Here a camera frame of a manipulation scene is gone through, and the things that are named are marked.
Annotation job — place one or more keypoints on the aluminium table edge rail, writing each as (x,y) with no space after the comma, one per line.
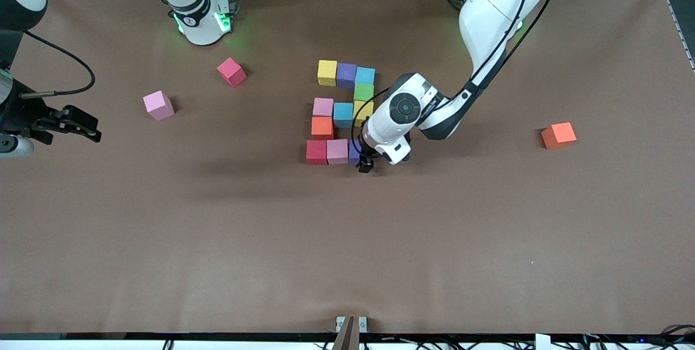
(685,40)

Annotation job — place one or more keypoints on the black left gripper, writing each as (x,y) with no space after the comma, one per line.
(365,162)

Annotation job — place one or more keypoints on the brown table mat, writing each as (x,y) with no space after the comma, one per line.
(326,263)

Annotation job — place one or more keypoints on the pink foam cube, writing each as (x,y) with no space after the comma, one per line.
(337,151)
(323,107)
(158,106)

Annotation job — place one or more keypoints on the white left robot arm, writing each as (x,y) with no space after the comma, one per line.
(499,8)

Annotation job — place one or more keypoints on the small metal bracket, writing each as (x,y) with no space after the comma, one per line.
(362,323)

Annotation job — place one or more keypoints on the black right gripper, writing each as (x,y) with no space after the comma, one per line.
(21,114)

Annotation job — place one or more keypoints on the yellow foam cube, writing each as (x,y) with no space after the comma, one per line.
(361,111)
(327,73)

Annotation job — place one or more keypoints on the purple foam cube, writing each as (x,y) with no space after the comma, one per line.
(346,75)
(353,153)

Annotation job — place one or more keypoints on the small white plastic box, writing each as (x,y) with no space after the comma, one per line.
(543,342)

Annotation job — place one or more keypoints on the blue foam cube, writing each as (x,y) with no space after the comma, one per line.
(365,75)
(343,115)

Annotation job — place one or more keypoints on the red foam cube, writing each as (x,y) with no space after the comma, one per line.
(232,72)
(316,152)

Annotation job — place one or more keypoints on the green foam cube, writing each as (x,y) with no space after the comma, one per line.
(364,91)

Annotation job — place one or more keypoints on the orange foam cube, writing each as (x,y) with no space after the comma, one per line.
(559,135)
(322,127)

